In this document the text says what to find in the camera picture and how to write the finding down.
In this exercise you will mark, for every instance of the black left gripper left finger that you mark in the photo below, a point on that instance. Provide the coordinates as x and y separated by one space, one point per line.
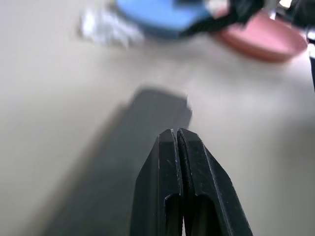
157 186

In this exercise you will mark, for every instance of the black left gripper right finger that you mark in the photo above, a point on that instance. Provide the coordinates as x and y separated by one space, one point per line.
211 191

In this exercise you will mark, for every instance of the pink plate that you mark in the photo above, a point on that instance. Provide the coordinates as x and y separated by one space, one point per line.
265 39

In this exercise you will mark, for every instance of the crumpled white wrapper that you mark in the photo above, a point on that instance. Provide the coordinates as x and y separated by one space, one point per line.
105 30

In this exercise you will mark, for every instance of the blue plate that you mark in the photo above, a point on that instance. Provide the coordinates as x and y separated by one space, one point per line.
157 14

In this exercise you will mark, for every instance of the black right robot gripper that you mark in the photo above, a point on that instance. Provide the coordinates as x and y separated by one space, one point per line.
304 12

